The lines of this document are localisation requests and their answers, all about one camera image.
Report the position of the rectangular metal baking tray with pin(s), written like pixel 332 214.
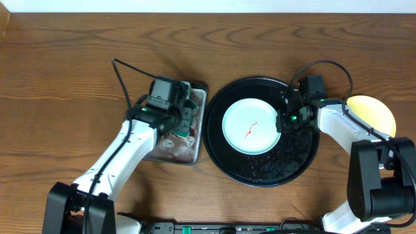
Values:
pixel 176 149

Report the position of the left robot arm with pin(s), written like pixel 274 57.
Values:
pixel 87 205

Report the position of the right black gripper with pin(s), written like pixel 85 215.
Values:
pixel 281 125

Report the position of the round black tray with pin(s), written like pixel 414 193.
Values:
pixel 284 162

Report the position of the light blue plate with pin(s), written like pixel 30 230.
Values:
pixel 249 126

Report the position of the green yellow sponge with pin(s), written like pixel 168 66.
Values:
pixel 185 122

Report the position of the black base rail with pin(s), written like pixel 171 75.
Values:
pixel 227 228

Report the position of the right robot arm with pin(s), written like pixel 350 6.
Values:
pixel 381 174

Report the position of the yellow plate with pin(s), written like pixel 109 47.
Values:
pixel 373 112

